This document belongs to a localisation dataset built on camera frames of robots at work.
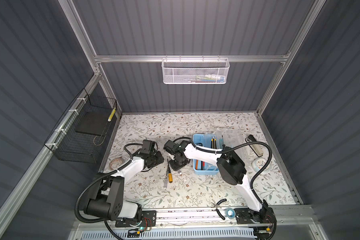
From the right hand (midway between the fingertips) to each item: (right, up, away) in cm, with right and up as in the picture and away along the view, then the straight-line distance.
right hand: (176, 168), depth 92 cm
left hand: (-9, +6, -1) cm, 11 cm away
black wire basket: (-47, +22, -19) cm, 55 cm away
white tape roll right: (+50, +4, -2) cm, 50 cm away
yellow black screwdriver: (+28, +15, -6) cm, 32 cm away
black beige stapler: (+52, +13, +4) cm, 53 cm away
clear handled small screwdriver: (-6, -6, -7) cm, 11 cm away
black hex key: (+16, +15, +10) cm, 24 cm away
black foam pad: (-42, +28, -15) cm, 53 cm away
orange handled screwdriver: (-4, -3, -3) cm, 6 cm away
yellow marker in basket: (-36, +35, -7) cm, 50 cm away
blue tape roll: (+30, -17, -17) cm, 38 cm away
